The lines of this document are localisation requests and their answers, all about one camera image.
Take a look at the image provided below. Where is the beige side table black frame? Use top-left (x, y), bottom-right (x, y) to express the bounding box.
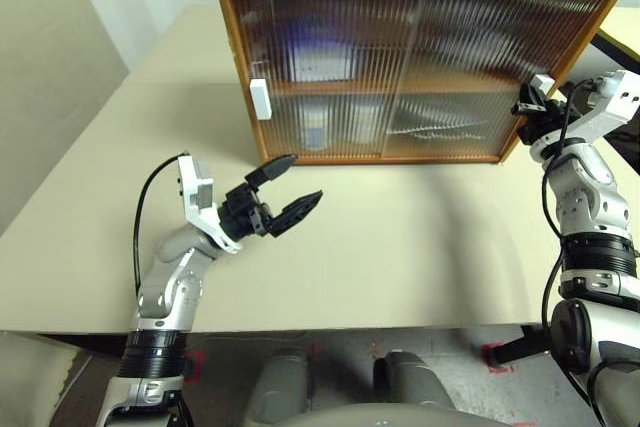
top-left (592, 6), bottom-right (640, 74)

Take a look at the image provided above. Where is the purple tissue pack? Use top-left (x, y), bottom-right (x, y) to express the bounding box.
top-left (279, 21), bottom-right (357, 84)

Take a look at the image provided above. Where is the grey robot leg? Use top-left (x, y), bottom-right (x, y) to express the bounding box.
top-left (247, 351), bottom-right (309, 424)
top-left (373, 349), bottom-right (457, 411)

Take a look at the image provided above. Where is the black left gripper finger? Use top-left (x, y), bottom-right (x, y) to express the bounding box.
top-left (244, 154), bottom-right (300, 189)
top-left (267, 189), bottom-right (325, 240)

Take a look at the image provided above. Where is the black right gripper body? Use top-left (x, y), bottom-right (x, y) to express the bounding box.
top-left (510, 102), bottom-right (576, 147)

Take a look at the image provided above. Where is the grey right robot leg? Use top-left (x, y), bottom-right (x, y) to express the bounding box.
top-left (373, 349), bottom-right (457, 411)

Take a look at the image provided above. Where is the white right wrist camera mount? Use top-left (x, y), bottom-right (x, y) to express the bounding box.
top-left (529, 69), bottom-right (640, 159)

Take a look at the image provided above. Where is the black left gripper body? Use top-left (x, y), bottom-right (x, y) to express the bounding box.
top-left (218, 181), bottom-right (274, 241)

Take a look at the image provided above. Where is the white door handle block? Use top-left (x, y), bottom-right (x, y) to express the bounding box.
top-left (248, 78), bottom-right (274, 121)
top-left (528, 73), bottom-right (555, 99)

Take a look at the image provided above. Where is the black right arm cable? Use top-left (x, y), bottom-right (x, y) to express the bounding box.
top-left (541, 77), bottom-right (602, 338)

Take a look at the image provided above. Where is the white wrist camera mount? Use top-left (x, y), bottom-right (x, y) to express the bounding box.
top-left (529, 69), bottom-right (640, 159)
top-left (177, 155), bottom-right (242, 254)

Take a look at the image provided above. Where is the white jar with blue label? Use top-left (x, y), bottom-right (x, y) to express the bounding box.
top-left (294, 96), bottom-right (332, 151)

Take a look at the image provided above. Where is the grey left robot leg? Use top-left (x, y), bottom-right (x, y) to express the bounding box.
top-left (247, 351), bottom-right (309, 424)

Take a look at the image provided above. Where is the ribbed clear sliding cabinet door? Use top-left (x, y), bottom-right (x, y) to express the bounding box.
top-left (382, 0), bottom-right (605, 159)
top-left (232, 0), bottom-right (422, 159)

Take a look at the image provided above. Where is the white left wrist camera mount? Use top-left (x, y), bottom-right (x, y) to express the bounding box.
top-left (177, 155), bottom-right (242, 254)

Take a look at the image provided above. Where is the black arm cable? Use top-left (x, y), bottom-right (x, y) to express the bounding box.
top-left (132, 150), bottom-right (194, 299)
top-left (541, 77), bottom-right (602, 338)

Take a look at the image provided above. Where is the black table leg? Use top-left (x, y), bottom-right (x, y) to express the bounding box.
top-left (492, 324), bottom-right (555, 366)

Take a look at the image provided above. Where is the grey robot torso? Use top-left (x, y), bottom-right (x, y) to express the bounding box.
top-left (299, 401), bottom-right (511, 427)

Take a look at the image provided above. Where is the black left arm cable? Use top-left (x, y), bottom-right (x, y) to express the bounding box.
top-left (132, 150), bottom-right (194, 299)

